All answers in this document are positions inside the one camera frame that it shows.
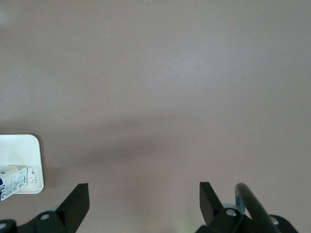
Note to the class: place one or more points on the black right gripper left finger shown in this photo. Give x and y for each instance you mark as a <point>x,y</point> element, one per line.
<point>76,204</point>

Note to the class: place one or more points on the blue white milk carton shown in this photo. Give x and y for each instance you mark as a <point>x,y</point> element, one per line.
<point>12,179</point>

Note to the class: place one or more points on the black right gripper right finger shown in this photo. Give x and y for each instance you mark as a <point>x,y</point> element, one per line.
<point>209,204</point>

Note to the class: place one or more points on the cream plastic tray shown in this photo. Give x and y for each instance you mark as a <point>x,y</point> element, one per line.
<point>24,150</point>

